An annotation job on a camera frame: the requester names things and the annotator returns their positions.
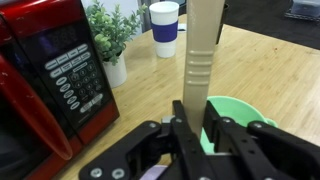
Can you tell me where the white round plate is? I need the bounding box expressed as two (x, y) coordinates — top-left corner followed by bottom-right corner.
(139, 165), (167, 180)

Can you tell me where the white cup blue band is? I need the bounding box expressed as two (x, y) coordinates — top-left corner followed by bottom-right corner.
(149, 1), (179, 58)

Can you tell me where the light green pot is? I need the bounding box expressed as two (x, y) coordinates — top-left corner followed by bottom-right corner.
(200, 96), (277, 155)

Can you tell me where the white round lid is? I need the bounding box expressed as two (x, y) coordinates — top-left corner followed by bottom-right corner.
(178, 23), (187, 32)

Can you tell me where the red black microwave oven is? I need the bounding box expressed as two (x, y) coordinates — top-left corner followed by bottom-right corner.
(0, 0), (119, 180)

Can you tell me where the beige plastic spoon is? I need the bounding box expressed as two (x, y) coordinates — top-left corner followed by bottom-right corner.
(183, 0), (225, 138)

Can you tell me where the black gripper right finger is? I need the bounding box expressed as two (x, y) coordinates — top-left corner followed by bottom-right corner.
(204, 102), (320, 180)

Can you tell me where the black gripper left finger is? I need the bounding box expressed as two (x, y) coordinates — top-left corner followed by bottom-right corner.
(79, 100), (214, 180)

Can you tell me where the small potted green plant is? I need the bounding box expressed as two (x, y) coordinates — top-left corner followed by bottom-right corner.
(85, 0), (147, 88)

